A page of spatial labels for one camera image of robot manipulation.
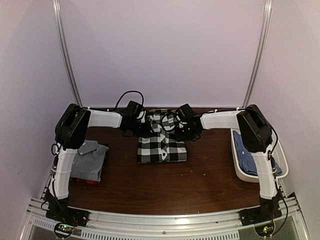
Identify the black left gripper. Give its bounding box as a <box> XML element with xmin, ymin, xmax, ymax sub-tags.
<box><xmin>127</xmin><ymin>119</ymin><xmax>155</xmax><ymax>138</ymax></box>

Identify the blue checked shirt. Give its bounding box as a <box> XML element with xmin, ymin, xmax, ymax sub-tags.
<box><xmin>232</xmin><ymin>131</ymin><xmax>283</xmax><ymax>177</ymax></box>

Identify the aluminium frame post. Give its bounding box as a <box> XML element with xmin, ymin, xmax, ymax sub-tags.
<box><xmin>242</xmin><ymin>0</ymin><xmax>273</xmax><ymax>108</ymax></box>
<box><xmin>52</xmin><ymin>0</ymin><xmax>83</xmax><ymax>106</ymax></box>

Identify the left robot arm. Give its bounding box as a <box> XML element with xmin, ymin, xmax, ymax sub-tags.
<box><xmin>45</xmin><ymin>100</ymin><xmax>152</xmax><ymax>222</ymax></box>

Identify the white plastic basket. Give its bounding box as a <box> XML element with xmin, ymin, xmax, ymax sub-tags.
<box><xmin>230</xmin><ymin>128</ymin><xmax>289</xmax><ymax>184</ymax></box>

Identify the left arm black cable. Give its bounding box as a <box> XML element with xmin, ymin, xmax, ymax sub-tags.
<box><xmin>114</xmin><ymin>90</ymin><xmax>146</xmax><ymax>113</ymax></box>

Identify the left aluminium frame post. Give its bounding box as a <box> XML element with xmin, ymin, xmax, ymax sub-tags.
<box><xmin>52</xmin><ymin>0</ymin><xmax>83</xmax><ymax>106</ymax></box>

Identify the right aluminium frame post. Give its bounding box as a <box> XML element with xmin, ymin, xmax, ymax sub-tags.
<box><xmin>242</xmin><ymin>0</ymin><xmax>273</xmax><ymax>108</ymax></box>

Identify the folded red plaid shirt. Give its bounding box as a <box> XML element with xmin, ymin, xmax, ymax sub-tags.
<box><xmin>69</xmin><ymin>178</ymin><xmax>100</xmax><ymax>185</ymax></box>

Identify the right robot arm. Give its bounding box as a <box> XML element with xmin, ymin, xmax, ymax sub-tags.
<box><xmin>173</xmin><ymin>103</ymin><xmax>280</xmax><ymax>221</ymax></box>

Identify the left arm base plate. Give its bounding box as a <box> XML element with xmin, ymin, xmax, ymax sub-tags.
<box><xmin>44</xmin><ymin>194</ymin><xmax>90</xmax><ymax>227</ymax></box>

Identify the folded grey shirt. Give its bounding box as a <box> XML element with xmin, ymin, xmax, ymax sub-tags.
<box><xmin>70</xmin><ymin>140</ymin><xmax>109</xmax><ymax>182</ymax></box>

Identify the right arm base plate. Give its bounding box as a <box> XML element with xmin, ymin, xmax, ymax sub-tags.
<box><xmin>239</xmin><ymin>198</ymin><xmax>283</xmax><ymax>226</ymax></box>

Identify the black white checked shirt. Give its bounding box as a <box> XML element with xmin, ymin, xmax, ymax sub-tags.
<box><xmin>137</xmin><ymin>109</ymin><xmax>188</xmax><ymax>164</ymax></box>

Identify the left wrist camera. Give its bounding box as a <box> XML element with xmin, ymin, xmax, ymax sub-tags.
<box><xmin>140</xmin><ymin>111</ymin><xmax>147</xmax><ymax>124</ymax></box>

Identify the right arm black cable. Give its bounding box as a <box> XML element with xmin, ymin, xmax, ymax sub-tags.
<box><xmin>159</xmin><ymin>112</ymin><xmax>181</xmax><ymax>132</ymax></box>

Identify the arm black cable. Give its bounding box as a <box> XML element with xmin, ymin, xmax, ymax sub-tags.
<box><xmin>114</xmin><ymin>90</ymin><xmax>146</xmax><ymax>113</ymax></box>
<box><xmin>159</xmin><ymin>112</ymin><xmax>181</xmax><ymax>132</ymax></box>

